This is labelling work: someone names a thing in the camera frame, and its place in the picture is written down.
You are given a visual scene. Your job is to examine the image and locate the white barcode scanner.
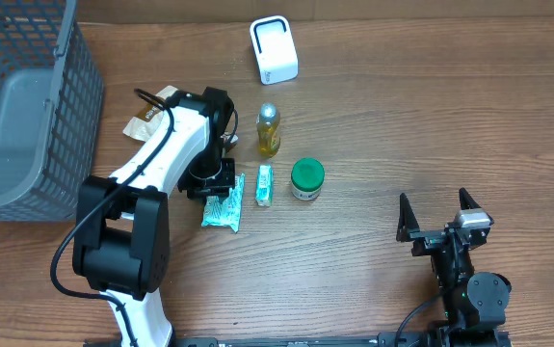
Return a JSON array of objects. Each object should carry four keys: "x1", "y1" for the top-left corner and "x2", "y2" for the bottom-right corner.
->
[{"x1": 250, "y1": 15, "x2": 299, "y2": 85}]

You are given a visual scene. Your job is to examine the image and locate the cream brown bread bag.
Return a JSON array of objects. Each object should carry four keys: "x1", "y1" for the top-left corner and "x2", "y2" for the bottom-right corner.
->
[{"x1": 121, "y1": 85, "x2": 239, "y2": 151}]

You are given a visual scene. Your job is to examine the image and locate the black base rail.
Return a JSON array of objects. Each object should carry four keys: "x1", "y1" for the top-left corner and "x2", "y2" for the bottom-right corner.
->
[{"x1": 170, "y1": 330, "x2": 514, "y2": 347}]

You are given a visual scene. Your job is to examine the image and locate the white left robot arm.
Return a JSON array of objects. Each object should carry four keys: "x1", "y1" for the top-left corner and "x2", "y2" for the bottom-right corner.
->
[{"x1": 65, "y1": 87, "x2": 237, "y2": 346}]

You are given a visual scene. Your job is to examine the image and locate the light teal snack packet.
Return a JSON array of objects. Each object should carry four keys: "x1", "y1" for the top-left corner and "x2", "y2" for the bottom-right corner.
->
[{"x1": 201, "y1": 173, "x2": 246, "y2": 233}]

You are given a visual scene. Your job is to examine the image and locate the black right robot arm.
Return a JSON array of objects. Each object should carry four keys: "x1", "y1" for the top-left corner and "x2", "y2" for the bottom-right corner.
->
[{"x1": 393, "y1": 188, "x2": 512, "y2": 347}]

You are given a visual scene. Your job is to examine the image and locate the small teal white box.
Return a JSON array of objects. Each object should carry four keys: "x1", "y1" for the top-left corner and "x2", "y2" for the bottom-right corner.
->
[{"x1": 255, "y1": 164, "x2": 274, "y2": 207}]

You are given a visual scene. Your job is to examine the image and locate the dark grey plastic basket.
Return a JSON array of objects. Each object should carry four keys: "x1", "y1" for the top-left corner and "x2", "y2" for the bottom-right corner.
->
[{"x1": 0, "y1": 0, "x2": 104, "y2": 222}]

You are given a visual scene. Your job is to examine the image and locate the green-capped white bottle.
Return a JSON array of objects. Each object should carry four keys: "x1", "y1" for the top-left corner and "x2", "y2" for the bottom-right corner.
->
[{"x1": 290, "y1": 158, "x2": 325, "y2": 200}]

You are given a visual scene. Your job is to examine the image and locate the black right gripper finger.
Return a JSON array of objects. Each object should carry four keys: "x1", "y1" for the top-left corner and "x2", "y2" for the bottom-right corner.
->
[
  {"x1": 396, "y1": 193, "x2": 420, "y2": 242},
  {"x1": 459, "y1": 187, "x2": 480, "y2": 210}
]

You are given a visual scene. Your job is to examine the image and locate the yellow Vim dish soap bottle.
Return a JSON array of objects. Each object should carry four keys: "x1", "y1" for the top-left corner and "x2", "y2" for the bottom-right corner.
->
[{"x1": 256, "y1": 102, "x2": 281, "y2": 157}]

